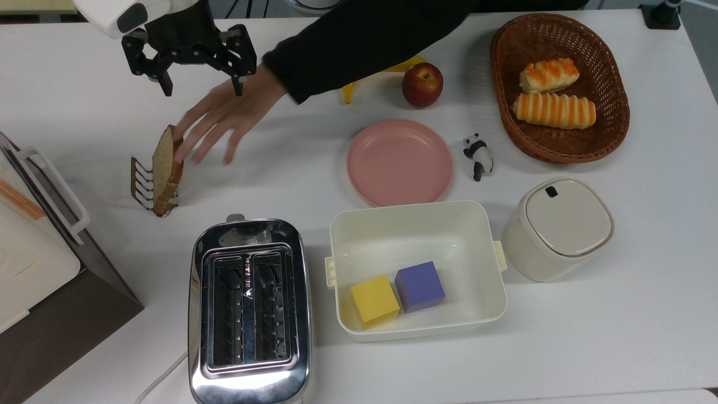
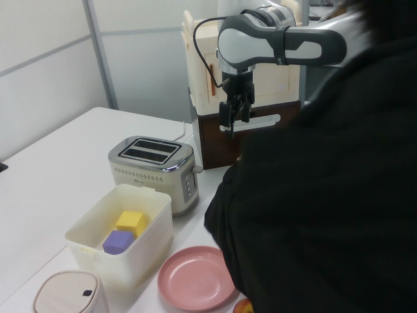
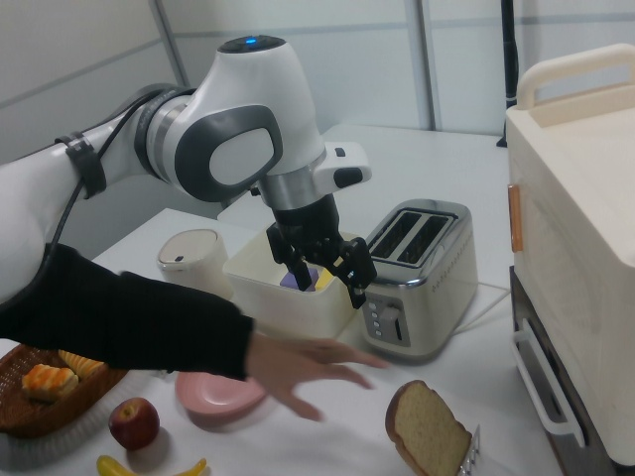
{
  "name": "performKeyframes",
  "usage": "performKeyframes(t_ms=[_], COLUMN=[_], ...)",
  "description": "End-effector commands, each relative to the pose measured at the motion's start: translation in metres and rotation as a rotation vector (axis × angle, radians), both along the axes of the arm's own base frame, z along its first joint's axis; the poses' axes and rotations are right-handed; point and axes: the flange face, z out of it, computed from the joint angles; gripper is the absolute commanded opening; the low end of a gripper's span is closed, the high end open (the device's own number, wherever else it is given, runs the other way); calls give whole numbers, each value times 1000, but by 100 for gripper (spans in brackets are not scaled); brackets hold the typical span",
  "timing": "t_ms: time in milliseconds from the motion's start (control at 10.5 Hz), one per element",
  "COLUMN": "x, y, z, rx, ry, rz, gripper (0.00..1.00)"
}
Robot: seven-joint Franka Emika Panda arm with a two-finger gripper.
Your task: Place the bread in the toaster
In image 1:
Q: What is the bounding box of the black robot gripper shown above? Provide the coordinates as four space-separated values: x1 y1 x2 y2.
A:
122 0 257 97

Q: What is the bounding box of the purple cube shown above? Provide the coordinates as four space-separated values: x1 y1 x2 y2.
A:
394 261 446 314

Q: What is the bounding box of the red apple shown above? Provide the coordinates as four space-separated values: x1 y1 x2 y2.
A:
402 62 444 109

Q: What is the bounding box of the forearm in black sleeve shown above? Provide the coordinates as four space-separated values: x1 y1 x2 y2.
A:
263 0 590 105

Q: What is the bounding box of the brown oven cabinet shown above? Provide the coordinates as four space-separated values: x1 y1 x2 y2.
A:
0 132 145 404

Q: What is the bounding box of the small panda figurine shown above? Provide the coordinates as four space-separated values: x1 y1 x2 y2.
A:
463 133 495 182

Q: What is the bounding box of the yellow banana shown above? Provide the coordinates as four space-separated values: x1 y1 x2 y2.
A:
343 55 428 105

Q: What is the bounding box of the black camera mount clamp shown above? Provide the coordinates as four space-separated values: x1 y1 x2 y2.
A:
639 0 682 30

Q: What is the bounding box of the yellow cube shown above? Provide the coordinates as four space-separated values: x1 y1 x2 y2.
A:
350 275 401 330

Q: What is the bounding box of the chrome and cream toaster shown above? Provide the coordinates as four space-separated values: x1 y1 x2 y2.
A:
188 213 313 404

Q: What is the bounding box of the metal wire toast rack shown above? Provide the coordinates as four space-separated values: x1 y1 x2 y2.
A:
130 156 180 218

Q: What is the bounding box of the brown wicker basket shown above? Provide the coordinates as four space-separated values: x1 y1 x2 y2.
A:
490 13 630 164

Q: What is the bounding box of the pink round plate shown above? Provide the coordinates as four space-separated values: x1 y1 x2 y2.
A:
346 118 454 208

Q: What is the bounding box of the orange glazed bread roll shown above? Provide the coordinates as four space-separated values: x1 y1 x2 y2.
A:
519 58 581 94

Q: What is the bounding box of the white toaster power cable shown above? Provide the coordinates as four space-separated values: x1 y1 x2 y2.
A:
135 351 189 404

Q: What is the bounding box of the long striped bread roll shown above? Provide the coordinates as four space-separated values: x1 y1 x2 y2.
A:
510 92 597 130

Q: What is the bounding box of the bare human hand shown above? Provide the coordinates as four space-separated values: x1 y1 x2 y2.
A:
173 63 289 166

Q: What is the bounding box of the white rectangular plastic container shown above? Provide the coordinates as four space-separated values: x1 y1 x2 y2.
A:
324 200 508 343

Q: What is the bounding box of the cream lidded bin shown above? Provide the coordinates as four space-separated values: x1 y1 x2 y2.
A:
501 177 615 283

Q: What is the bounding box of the brown toast bread slice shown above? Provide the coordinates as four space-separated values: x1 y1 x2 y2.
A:
151 125 185 217

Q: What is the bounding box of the grey round object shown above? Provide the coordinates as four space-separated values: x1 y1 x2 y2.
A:
283 0 344 16

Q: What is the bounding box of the white oven door handle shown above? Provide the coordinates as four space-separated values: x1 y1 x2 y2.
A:
2 146 90 246

